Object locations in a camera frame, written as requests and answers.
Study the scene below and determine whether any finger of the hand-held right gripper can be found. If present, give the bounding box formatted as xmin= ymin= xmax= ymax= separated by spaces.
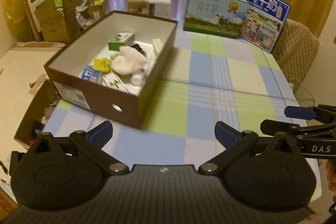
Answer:
xmin=285 ymin=105 xmax=336 ymax=122
xmin=260 ymin=119 xmax=336 ymax=137

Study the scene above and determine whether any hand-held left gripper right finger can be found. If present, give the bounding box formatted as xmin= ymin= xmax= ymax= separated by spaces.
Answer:
xmin=199 ymin=121 xmax=296 ymax=175

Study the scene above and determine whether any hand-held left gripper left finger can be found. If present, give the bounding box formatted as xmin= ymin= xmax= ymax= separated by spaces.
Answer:
xmin=31 ymin=120 xmax=130 ymax=175

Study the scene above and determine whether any brown cardboard box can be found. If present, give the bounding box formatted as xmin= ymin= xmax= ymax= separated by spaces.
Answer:
xmin=43 ymin=10 xmax=178 ymax=130

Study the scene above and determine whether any white blue medicine box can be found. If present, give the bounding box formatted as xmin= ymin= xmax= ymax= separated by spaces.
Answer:
xmin=101 ymin=72 xmax=132 ymax=95

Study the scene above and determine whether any blue white tube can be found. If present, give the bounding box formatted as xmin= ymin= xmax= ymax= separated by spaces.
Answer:
xmin=81 ymin=65 xmax=102 ymax=83

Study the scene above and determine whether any small white pill bottle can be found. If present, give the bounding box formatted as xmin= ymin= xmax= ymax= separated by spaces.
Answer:
xmin=131 ymin=74 xmax=144 ymax=86

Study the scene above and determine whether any yellow snack packet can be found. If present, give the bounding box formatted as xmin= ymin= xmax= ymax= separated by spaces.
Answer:
xmin=93 ymin=58 xmax=112 ymax=73

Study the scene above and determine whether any white cloth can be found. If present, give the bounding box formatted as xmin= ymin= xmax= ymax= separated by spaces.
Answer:
xmin=112 ymin=46 xmax=151 ymax=76

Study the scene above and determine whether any clear plastic cup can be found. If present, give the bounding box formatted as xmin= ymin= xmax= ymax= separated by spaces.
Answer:
xmin=143 ymin=52 xmax=158 ymax=75

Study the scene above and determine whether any dark velvet scrunchie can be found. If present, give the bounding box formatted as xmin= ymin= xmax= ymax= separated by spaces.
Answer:
xmin=131 ymin=43 xmax=148 ymax=57

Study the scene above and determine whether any white ribbed plastic holder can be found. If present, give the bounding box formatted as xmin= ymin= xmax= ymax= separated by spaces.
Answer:
xmin=151 ymin=38 xmax=165 ymax=57

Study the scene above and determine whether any person's right hand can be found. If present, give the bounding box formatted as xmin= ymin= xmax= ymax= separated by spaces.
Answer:
xmin=326 ymin=161 xmax=336 ymax=189

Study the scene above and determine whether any checkered tablecloth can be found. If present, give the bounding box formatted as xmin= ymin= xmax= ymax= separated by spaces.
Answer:
xmin=46 ymin=27 xmax=323 ymax=205

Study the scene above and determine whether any brown cardboard tray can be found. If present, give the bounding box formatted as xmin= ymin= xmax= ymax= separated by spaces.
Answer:
xmin=14 ymin=79 xmax=61 ymax=153

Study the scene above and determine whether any blue milk gift box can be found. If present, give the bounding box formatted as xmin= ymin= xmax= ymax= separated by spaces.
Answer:
xmin=238 ymin=0 xmax=292 ymax=53

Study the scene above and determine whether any tan cardboard box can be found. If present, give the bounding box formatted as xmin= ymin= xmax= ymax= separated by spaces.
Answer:
xmin=34 ymin=0 xmax=82 ymax=42

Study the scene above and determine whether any green milk gift box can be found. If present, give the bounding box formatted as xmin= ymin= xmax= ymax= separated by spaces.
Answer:
xmin=183 ymin=0 xmax=249 ymax=39

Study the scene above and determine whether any crumpled plastic bag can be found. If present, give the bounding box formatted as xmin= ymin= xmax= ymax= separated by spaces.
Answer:
xmin=76 ymin=0 xmax=106 ymax=28

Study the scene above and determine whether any yellow green small box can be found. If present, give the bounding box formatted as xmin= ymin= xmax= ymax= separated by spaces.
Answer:
xmin=88 ymin=0 xmax=107 ymax=20

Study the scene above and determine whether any white printed carton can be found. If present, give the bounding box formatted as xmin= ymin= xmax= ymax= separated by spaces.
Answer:
xmin=127 ymin=0 xmax=172 ymax=17

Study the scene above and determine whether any yellow plastic bag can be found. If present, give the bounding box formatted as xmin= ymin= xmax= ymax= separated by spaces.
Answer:
xmin=2 ymin=0 xmax=36 ymax=41

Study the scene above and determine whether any white cable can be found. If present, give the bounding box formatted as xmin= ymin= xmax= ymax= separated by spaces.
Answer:
xmin=293 ymin=78 xmax=316 ymax=103

